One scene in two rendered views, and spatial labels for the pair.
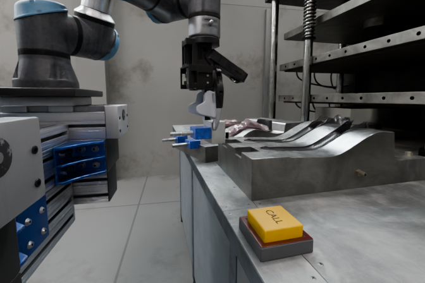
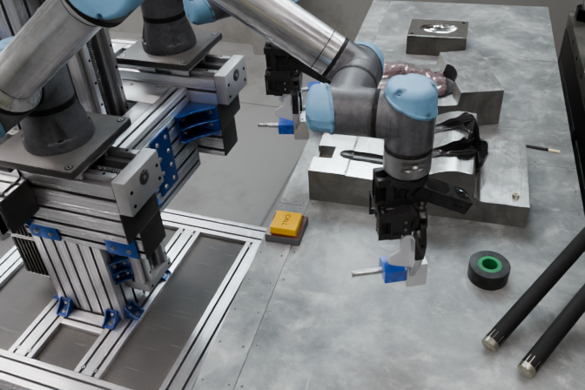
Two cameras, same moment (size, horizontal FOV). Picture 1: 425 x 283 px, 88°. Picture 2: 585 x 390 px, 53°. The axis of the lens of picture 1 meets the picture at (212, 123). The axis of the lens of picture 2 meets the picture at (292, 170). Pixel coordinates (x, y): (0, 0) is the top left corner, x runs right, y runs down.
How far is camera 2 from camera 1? 108 cm
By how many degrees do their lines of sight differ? 42
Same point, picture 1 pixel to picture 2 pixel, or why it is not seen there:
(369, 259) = (323, 259)
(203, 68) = (279, 78)
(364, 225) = (359, 244)
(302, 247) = (291, 241)
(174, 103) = not seen: outside the picture
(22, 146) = (151, 167)
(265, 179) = (320, 186)
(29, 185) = (156, 180)
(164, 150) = not seen: hidden behind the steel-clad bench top
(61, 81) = (178, 46)
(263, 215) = (280, 217)
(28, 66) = (151, 34)
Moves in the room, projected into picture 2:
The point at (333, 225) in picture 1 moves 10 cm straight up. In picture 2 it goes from (339, 236) to (338, 202)
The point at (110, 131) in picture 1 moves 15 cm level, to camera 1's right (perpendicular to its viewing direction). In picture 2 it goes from (221, 98) to (266, 109)
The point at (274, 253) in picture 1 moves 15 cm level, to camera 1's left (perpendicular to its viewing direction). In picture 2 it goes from (273, 238) to (218, 219)
